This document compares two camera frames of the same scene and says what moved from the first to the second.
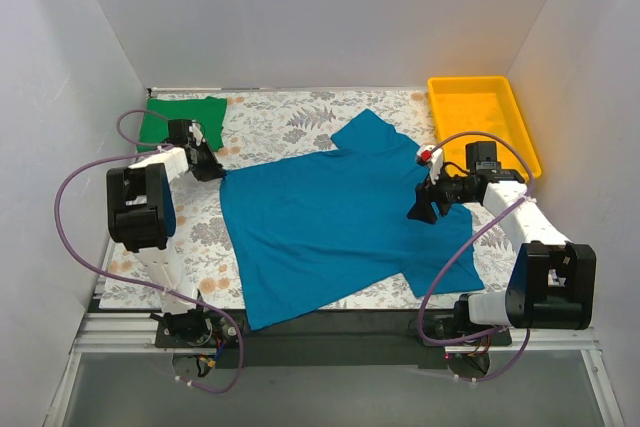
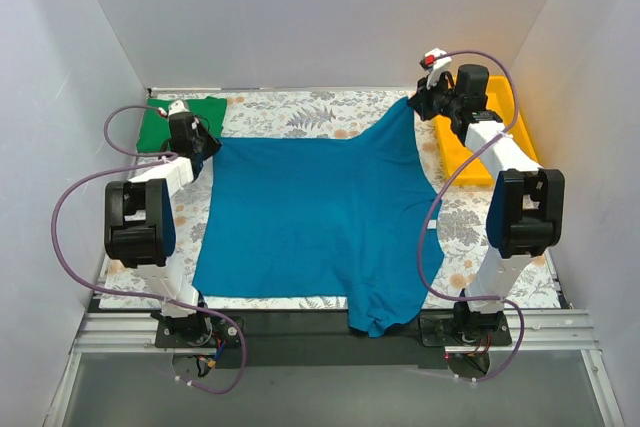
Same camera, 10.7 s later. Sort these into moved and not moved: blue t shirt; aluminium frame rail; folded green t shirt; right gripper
Moved: blue t shirt; right gripper
Not moved: aluminium frame rail; folded green t shirt
